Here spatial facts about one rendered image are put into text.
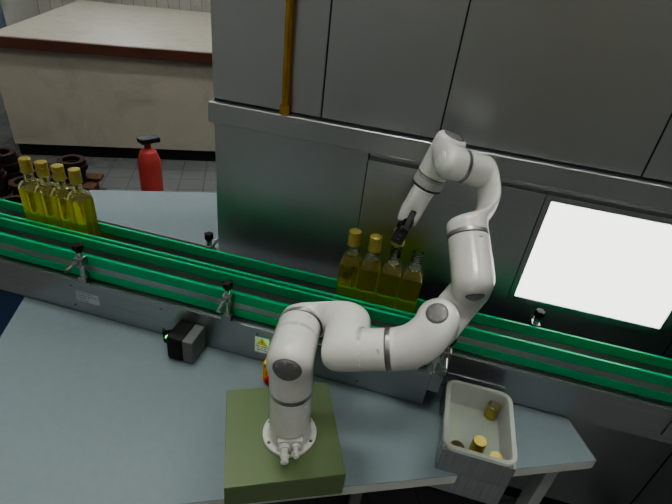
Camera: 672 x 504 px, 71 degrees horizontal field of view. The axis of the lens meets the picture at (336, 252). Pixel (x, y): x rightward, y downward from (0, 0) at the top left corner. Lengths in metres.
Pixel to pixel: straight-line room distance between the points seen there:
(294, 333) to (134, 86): 3.75
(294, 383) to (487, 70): 0.84
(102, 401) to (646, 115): 1.50
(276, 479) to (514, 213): 0.88
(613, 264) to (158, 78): 3.80
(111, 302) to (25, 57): 3.35
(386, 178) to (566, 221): 0.48
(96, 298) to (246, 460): 0.72
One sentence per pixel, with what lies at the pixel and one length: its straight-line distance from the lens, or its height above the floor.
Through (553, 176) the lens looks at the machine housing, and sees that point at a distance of 1.31.
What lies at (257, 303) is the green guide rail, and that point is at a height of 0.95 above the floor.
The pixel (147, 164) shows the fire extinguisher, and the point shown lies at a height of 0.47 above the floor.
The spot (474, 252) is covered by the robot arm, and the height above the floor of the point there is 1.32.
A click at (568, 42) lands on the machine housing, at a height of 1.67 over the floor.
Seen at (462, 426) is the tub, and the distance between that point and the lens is 1.36.
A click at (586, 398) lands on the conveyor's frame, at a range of 1.49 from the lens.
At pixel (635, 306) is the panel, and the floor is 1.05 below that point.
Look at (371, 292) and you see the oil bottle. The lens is 1.31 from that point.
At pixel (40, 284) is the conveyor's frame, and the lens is 1.71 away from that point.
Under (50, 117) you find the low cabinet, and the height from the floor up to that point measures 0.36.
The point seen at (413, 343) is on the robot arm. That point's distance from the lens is 0.88.
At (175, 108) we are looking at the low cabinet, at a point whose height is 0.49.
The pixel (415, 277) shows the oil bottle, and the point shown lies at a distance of 1.26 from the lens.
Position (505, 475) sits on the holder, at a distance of 1.27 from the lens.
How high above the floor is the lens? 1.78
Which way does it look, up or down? 32 degrees down
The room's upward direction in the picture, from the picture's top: 7 degrees clockwise
